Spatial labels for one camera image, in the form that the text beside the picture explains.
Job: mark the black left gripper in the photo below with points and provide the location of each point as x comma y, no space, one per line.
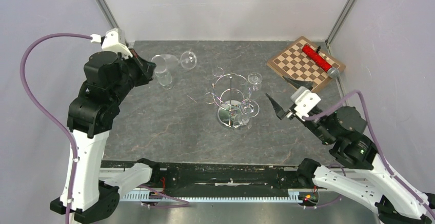
146,69

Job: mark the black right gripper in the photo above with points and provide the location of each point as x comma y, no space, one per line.
279,110

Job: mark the clear wine glass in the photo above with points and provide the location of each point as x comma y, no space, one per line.
254,85
249,109
165,79
168,62

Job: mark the chrome wine glass rack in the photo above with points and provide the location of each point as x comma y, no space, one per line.
226,93

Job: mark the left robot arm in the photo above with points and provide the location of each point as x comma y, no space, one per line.
109,78

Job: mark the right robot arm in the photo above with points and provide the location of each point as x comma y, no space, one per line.
387,194

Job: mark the wooden chessboard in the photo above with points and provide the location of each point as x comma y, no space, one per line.
292,62

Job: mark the red glitter microphone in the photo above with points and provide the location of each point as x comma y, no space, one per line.
331,71

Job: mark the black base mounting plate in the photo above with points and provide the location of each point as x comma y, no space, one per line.
180,179

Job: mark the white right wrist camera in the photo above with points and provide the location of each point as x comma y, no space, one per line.
303,102

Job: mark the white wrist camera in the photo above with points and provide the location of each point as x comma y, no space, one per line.
113,41
303,102

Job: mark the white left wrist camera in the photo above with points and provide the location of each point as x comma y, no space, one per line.
113,41

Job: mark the white cable duct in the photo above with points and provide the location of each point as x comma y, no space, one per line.
145,196

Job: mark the aluminium frame rail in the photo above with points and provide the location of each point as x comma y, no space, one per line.
107,13

